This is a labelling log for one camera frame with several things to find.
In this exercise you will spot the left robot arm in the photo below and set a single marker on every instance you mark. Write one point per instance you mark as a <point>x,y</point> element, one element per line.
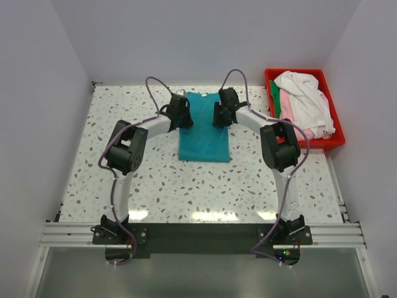
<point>123,155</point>

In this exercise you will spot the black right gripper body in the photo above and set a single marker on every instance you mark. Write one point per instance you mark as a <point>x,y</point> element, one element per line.
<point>219,117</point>

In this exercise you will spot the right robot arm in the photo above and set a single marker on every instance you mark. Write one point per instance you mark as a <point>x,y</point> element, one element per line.
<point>280,152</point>

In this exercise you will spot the white t shirt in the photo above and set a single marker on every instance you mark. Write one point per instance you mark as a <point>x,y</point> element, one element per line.
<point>299,100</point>

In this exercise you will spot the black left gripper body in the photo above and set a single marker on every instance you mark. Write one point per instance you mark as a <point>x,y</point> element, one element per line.
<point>185,117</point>

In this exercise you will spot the green t shirt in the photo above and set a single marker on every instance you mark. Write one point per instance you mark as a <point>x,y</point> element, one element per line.
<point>275,96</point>

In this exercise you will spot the red plastic bin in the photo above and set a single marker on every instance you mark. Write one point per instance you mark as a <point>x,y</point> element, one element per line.
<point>338,138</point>

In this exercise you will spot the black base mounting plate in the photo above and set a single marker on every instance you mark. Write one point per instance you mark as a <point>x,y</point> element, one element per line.
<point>142,240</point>

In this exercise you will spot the teal t shirt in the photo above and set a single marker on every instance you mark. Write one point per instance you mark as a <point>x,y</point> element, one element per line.
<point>203,142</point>

